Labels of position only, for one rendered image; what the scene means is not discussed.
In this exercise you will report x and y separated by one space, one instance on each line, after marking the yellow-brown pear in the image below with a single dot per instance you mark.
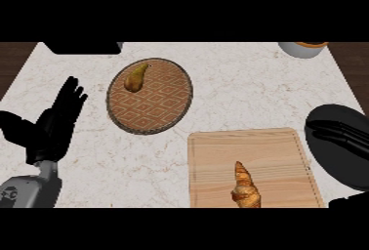
134 79

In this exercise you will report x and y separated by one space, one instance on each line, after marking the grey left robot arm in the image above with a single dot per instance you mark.
30 192

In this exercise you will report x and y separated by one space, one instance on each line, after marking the black appliance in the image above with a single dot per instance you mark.
83 47

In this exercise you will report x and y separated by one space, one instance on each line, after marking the golden brown croissant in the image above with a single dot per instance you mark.
245 190

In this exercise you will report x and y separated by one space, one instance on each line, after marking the oval brown woven placemat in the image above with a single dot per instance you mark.
149 96

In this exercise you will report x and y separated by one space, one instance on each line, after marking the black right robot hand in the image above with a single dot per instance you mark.
344 134

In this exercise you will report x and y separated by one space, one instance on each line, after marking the grey pot with orange rim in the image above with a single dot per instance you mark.
303 49

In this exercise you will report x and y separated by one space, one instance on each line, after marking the pale wooden cutting board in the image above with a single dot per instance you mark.
254 162

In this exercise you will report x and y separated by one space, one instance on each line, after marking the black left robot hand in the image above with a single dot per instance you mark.
52 130

